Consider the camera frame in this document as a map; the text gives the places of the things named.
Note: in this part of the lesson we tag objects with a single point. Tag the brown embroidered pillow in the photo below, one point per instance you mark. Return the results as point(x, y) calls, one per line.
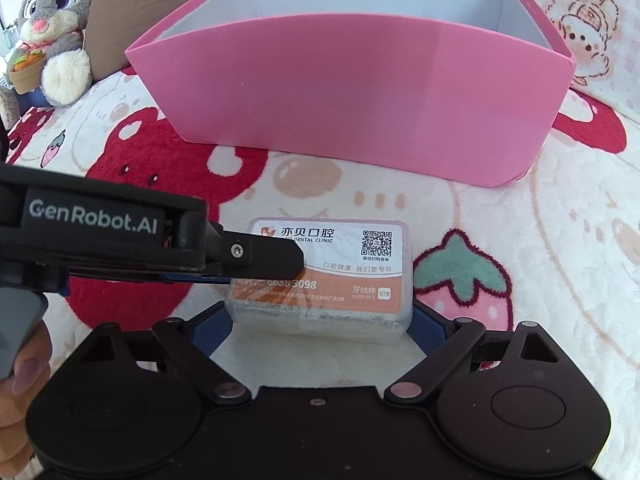
point(125, 15)

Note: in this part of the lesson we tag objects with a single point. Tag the pink cardboard box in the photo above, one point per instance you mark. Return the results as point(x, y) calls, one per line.
point(360, 95)

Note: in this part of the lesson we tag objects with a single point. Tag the grey plush bunny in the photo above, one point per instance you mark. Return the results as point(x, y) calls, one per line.
point(55, 25)

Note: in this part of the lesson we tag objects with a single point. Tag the person's left hand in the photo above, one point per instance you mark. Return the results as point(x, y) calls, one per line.
point(20, 390)

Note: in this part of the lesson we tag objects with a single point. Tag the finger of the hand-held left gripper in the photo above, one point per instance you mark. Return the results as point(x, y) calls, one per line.
point(200, 279)
point(265, 260)

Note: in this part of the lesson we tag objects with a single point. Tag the white orange floss pick box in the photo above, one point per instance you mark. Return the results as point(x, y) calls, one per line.
point(350, 280)

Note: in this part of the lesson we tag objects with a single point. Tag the pink checkered pillow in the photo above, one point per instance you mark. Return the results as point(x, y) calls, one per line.
point(590, 25)

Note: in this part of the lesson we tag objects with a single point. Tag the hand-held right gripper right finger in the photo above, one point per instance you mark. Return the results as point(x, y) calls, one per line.
point(427, 330)

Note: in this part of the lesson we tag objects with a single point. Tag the red bear printed blanket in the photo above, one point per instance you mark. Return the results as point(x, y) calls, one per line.
point(150, 160)

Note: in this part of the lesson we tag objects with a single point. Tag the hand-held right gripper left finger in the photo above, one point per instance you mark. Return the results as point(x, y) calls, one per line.
point(212, 332)

